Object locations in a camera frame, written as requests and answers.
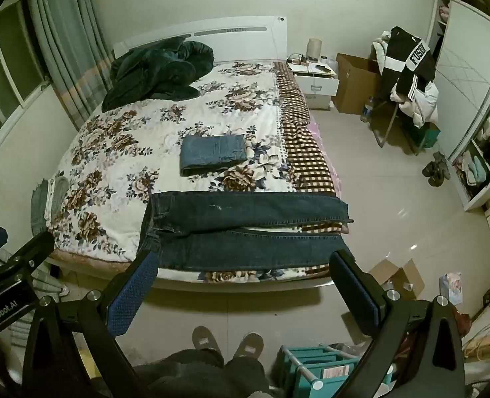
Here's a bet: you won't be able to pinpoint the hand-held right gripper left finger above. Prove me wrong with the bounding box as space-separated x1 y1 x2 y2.
21 251 160 398

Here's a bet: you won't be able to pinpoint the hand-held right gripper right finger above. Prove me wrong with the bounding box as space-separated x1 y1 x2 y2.
329 250 467 398

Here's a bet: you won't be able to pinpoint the dark blue jeans pants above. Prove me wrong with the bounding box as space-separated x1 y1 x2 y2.
137 191 353 272

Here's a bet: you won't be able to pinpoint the folded grey-blue pants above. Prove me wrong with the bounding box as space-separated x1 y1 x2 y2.
30 179 50 235

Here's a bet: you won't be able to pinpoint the flat cardboard box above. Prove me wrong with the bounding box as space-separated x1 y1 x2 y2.
367 258 426 301

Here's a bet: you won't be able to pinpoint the folded white cloth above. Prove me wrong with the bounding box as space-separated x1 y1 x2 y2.
46 178 57 225

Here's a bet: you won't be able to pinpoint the folded grey cloth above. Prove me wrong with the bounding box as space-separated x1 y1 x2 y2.
53 176 69 221

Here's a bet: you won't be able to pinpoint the teal storage rack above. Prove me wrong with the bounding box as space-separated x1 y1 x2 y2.
279 344 395 398

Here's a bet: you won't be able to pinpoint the person's left slipper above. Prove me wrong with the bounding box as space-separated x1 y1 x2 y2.
192 325 225 361

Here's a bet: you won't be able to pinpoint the person's slipper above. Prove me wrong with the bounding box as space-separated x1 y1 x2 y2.
192 325 225 361
232 332 265 362

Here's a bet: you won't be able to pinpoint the person's dark trousers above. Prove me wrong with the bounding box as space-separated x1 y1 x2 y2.
131 348 272 398

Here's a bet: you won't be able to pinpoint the person's right slipper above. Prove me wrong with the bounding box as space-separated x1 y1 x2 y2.
232 332 265 362

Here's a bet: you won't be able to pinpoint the pink sheet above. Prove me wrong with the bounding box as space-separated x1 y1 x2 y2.
307 118 343 193

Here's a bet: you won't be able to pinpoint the brown checked blanket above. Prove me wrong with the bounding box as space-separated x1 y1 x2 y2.
273 61 351 278

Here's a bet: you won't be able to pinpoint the folded blue jeans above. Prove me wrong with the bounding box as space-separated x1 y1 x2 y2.
179 134 247 177

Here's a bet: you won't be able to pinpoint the floral bed sheet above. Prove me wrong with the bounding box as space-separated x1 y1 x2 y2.
46 61 337 283

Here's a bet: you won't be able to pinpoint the teal folded towel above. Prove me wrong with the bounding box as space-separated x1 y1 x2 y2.
466 162 490 184

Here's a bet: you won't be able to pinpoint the white framed window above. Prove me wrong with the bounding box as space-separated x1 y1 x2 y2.
0 0 52 146

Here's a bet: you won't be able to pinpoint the metal folding chair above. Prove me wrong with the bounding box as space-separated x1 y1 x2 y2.
371 99 440 151

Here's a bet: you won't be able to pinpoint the green box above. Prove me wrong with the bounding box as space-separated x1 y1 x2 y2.
415 122 441 150

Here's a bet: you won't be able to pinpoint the white padded jacket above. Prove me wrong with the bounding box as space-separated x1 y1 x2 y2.
371 37 440 129

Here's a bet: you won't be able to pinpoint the grey-green curtain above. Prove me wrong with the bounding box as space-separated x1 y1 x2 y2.
25 0 117 131

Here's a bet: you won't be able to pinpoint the brown cardboard box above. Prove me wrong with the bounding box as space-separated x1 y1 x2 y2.
336 53 390 114

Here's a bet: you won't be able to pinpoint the white nightstand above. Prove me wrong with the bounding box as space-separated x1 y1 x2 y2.
288 56 340 110

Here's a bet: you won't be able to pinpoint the dark green blanket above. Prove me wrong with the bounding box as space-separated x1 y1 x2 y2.
101 36 215 112

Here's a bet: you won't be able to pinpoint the black and white jacket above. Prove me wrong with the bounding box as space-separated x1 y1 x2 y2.
384 26 436 100

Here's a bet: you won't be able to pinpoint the white wardrobe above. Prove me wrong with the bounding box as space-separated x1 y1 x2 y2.
425 0 490 212

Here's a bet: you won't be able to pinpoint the white bed headboard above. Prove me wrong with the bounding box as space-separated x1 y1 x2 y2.
112 16 289 65

